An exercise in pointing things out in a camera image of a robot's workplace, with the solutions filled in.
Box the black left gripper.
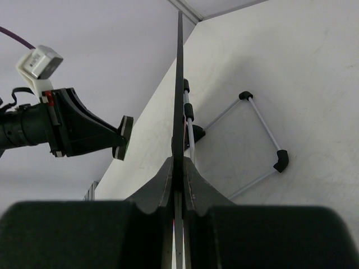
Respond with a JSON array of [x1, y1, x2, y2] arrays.
[[40, 88, 123, 157]]

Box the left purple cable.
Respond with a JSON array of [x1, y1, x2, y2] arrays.
[[0, 26, 37, 51]]

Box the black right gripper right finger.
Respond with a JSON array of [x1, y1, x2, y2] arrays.
[[183, 158, 358, 268]]

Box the metal easel stand black feet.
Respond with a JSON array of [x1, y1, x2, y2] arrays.
[[186, 78, 289, 205]]

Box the white whiteboard black frame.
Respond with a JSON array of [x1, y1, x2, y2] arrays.
[[164, 11, 186, 268]]

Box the black felt whiteboard eraser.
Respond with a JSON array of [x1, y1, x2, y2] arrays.
[[112, 115, 134, 161]]

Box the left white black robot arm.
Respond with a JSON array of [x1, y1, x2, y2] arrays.
[[1, 88, 134, 160]]

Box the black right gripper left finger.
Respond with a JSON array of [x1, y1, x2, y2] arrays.
[[1, 158, 173, 268]]

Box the left aluminium frame post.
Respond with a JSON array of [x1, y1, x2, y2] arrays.
[[168, 0, 204, 25]]

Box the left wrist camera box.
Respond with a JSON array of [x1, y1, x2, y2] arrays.
[[16, 45, 63, 98]]

